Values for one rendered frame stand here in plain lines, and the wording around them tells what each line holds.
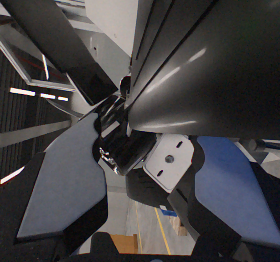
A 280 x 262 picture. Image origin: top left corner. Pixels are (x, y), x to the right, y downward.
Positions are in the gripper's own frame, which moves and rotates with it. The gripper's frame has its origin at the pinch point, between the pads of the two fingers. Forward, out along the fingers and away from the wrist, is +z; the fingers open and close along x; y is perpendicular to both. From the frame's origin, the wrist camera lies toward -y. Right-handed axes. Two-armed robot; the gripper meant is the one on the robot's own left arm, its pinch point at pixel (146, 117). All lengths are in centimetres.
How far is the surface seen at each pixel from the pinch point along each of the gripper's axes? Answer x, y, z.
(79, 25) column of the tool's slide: -27, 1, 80
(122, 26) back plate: -5.7, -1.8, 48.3
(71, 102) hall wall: -413, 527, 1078
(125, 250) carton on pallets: -11, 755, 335
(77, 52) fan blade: -11.4, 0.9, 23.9
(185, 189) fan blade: 7.0, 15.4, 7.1
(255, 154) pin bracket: 21.8, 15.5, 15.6
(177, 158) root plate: 5.9, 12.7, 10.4
